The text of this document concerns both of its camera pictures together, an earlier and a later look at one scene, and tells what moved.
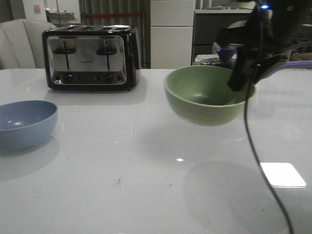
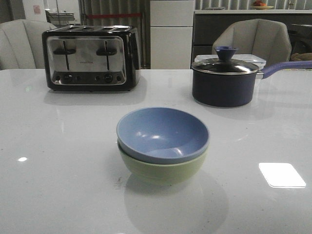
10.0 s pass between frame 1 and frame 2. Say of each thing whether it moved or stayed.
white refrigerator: stayed
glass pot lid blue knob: stayed
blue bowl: moved
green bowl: moved
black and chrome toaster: stayed
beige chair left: stayed
